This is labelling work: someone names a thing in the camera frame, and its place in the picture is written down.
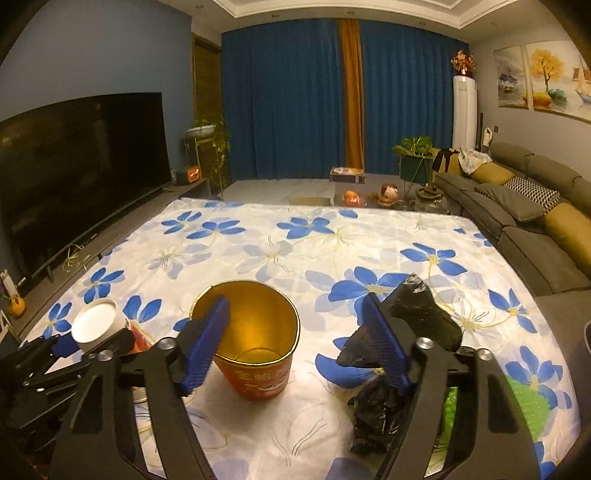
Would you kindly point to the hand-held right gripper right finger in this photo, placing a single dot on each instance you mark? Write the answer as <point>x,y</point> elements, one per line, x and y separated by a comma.
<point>385,341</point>

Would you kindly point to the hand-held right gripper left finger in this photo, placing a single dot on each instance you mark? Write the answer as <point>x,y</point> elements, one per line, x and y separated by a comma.
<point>203,346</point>

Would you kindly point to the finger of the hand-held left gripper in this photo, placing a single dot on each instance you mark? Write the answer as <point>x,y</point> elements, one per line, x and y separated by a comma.
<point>108,346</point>
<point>46,350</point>

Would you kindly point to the white apple print paper cup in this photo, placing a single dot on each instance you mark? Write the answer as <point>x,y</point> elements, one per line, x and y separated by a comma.
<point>99,323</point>

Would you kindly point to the black plastic bag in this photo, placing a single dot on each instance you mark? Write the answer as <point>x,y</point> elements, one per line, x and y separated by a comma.
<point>425,314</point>

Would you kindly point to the red paper cup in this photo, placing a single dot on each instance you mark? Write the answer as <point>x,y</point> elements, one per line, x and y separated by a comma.
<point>258,332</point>

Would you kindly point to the bundle of straw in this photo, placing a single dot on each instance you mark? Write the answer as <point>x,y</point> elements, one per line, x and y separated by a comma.
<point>74,259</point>

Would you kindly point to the blue flowered white cloth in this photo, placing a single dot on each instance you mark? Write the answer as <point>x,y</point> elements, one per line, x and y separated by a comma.
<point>286,249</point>

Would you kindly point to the orange toy figure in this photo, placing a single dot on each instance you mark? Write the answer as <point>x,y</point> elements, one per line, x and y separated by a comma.
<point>352,197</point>

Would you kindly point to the green plastic bag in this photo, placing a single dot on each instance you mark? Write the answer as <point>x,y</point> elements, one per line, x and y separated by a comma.
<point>526,401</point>

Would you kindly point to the dark television cabinet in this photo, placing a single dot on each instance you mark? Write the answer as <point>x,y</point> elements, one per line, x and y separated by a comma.
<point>184,191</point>

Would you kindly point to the grey sofa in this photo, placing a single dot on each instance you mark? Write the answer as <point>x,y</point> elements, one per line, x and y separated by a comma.
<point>517,240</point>

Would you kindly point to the printed cardboard box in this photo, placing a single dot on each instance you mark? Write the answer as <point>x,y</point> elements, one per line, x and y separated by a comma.
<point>347,174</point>

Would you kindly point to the small orange lamp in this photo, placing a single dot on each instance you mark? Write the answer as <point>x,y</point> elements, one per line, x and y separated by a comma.
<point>192,174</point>

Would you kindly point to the black television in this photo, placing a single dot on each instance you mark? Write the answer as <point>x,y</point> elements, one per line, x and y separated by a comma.
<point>74,175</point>

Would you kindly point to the plant in green planter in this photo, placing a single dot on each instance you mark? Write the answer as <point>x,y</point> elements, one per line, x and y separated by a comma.
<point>415,159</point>

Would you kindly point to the grey cushion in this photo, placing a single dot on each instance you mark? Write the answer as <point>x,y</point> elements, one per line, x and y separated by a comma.
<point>510,203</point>

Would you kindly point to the black garment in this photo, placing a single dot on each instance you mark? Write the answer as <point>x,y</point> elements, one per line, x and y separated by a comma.
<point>441,160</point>

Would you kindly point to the small yellow cushion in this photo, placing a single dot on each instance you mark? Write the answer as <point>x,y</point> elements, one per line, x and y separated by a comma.
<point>491,174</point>

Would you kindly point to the potted plant on stand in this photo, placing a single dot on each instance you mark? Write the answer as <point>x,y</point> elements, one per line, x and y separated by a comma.
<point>207,134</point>

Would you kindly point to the black white checkered cushion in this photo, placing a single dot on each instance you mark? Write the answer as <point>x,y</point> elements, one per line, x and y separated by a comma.
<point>535,190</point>

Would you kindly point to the large yellow cushion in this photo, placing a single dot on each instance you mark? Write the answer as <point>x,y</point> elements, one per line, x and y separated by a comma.
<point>570,230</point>

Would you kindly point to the white standing air conditioner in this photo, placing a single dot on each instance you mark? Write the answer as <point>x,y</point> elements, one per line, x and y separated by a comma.
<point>464,113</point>

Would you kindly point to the orange curtain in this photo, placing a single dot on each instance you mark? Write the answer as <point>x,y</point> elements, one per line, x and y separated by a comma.
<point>352,92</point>

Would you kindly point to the blue curtain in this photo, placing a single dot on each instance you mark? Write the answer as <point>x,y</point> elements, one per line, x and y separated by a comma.
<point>406,87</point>
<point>281,101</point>

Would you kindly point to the wooden door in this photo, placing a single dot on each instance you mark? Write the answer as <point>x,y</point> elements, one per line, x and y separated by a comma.
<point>207,78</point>

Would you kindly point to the orange flower bouquet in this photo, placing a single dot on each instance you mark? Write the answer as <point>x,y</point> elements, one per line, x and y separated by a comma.
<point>462,63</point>

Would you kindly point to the grey landscape wall painting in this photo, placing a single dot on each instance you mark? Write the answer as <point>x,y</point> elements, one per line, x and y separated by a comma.
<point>510,78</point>

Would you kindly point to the yellow tree wall painting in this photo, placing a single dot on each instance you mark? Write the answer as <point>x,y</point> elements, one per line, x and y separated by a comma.
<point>554,76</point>

